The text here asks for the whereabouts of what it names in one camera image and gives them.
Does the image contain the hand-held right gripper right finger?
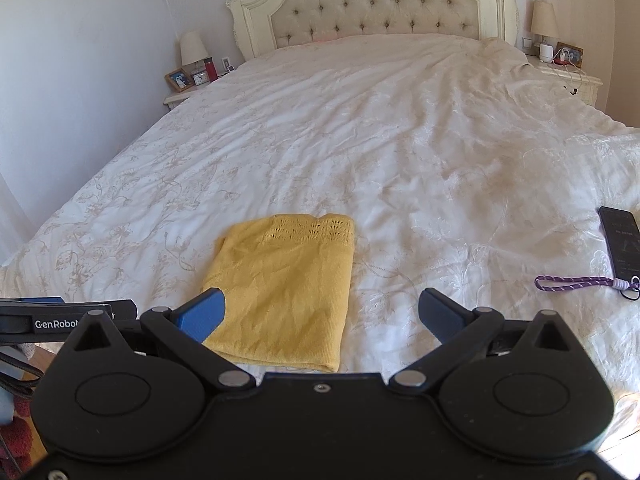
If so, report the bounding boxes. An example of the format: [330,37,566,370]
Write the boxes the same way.
[387,287,574,392]

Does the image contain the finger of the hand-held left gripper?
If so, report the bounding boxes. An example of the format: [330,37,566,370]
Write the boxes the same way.
[0,297,138,322]

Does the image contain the white charging cable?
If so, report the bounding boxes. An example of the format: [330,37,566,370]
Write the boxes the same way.
[552,48,587,96]

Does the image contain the black cable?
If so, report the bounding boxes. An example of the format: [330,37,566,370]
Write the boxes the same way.
[0,349,43,397]

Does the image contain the cream tufted headboard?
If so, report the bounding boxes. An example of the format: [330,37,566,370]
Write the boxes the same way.
[226,0,519,61]

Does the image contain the yellow knit sweater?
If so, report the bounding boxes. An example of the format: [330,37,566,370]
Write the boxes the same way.
[200,213,357,374]

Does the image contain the white embroidered bedspread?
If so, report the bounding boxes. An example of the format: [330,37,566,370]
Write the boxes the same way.
[0,33,640,442]

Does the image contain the red rug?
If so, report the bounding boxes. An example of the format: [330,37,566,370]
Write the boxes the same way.
[0,394,47,477]

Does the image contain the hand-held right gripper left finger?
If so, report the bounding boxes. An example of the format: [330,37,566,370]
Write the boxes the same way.
[73,287,257,391]

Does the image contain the purple lanyard strap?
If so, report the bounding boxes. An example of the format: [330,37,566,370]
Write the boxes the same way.
[533,273,640,303]

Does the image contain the cream nightstand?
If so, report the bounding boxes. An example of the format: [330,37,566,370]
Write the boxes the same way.
[524,54,604,109]
[162,67,247,112]

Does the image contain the wooden photo frame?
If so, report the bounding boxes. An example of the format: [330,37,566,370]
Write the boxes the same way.
[164,67,196,93]
[554,41,585,69]

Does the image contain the black smartphone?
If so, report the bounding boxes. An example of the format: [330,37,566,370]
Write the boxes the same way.
[598,205,640,282]

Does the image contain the table lamp with beige shade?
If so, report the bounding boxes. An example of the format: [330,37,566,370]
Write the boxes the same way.
[180,30,211,72]
[530,0,560,47]

